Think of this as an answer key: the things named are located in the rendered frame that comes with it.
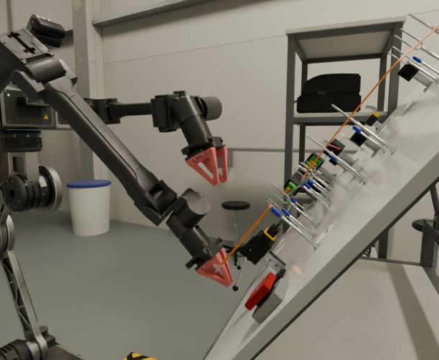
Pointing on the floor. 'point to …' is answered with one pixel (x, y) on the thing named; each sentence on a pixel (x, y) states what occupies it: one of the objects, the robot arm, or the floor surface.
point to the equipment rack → (295, 40)
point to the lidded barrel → (89, 206)
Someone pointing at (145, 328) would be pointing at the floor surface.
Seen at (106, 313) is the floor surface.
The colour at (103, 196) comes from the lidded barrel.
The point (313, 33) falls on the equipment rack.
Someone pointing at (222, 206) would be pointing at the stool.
